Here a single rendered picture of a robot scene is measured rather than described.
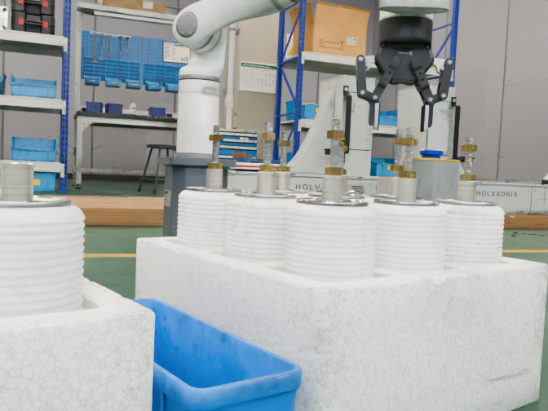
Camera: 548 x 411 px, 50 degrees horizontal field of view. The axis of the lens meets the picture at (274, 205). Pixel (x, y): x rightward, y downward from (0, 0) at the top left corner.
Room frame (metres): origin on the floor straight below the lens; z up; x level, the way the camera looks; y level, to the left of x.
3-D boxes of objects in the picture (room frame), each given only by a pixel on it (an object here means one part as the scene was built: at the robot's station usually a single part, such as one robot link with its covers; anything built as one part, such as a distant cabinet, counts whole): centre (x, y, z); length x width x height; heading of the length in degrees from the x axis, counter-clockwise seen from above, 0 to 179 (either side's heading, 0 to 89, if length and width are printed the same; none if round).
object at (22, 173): (0.43, 0.19, 0.26); 0.02 x 0.02 x 0.03
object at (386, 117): (6.53, -1.14, 0.90); 0.50 x 0.38 x 0.21; 20
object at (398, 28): (0.86, -0.18, 0.46); 0.08 x 0.08 x 0.09
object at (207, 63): (1.35, 0.18, 0.54); 0.09 x 0.09 x 0.17; 65
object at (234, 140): (6.64, 0.51, 0.35); 0.59 x 0.47 x 0.69; 21
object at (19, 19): (5.20, 2.15, 1.41); 0.42 x 0.35 x 0.17; 23
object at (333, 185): (0.62, -0.06, 0.26); 0.02 x 0.02 x 0.03
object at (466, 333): (0.79, -0.08, 0.09); 0.39 x 0.39 x 0.18; 38
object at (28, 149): (5.25, 2.14, 0.36); 0.50 x 0.38 x 0.21; 21
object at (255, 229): (0.72, 0.01, 0.16); 0.10 x 0.10 x 0.18
